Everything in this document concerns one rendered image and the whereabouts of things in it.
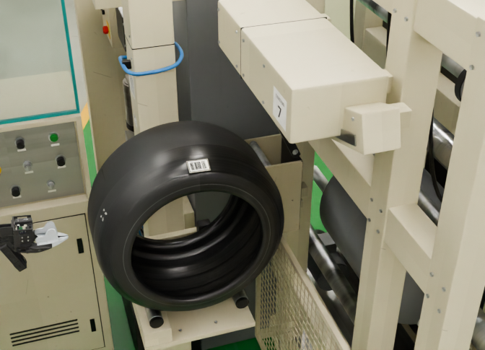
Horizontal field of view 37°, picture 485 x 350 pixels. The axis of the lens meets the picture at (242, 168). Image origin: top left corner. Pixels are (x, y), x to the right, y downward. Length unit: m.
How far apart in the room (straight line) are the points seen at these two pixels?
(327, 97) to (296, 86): 0.08
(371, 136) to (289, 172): 0.84
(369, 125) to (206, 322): 1.04
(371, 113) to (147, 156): 0.69
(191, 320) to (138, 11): 1.01
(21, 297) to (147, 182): 1.25
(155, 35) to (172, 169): 0.43
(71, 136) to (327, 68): 1.26
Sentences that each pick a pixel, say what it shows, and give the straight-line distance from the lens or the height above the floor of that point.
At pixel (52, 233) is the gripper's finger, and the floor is 1.25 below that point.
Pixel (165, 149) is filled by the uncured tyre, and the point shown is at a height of 1.46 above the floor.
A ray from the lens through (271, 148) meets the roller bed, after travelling 2.62.
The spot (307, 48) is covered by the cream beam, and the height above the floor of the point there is 1.78.
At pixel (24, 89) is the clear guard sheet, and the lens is 2.61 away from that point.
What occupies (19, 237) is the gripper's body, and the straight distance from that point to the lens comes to 2.11.
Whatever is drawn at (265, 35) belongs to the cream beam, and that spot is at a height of 1.78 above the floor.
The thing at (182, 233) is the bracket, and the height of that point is 0.95.
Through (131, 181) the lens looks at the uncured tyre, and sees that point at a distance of 2.00.
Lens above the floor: 2.53
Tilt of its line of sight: 33 degrees down
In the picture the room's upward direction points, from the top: straight up
